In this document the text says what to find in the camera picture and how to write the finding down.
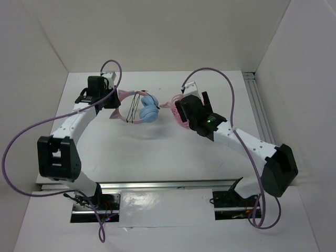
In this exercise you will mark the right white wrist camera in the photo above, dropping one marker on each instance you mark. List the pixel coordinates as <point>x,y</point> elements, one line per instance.
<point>190,89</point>

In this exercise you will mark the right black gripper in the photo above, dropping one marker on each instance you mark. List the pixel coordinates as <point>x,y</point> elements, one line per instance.
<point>207,105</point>

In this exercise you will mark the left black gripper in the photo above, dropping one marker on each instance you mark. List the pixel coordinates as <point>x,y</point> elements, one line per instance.
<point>115,102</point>

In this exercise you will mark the side aluminium rail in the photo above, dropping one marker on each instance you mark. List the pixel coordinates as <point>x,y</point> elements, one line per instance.
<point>259,111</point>

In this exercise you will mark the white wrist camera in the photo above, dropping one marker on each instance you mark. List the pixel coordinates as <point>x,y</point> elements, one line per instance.
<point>190,89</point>
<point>109,78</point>

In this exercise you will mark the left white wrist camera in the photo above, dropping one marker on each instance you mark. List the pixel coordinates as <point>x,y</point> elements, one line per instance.
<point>109,78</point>

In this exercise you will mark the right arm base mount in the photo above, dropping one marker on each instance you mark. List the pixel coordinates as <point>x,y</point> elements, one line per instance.
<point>229,205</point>

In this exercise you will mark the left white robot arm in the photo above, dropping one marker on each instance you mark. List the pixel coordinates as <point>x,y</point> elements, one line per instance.
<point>58,158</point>

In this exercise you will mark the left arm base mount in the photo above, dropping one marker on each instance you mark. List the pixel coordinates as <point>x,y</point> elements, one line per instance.
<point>107,209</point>

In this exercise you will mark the horizontal aluminium rail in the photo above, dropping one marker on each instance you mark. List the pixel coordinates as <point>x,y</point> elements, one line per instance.
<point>118,187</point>

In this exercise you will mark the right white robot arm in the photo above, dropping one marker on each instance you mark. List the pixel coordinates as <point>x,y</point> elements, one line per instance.
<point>275,166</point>

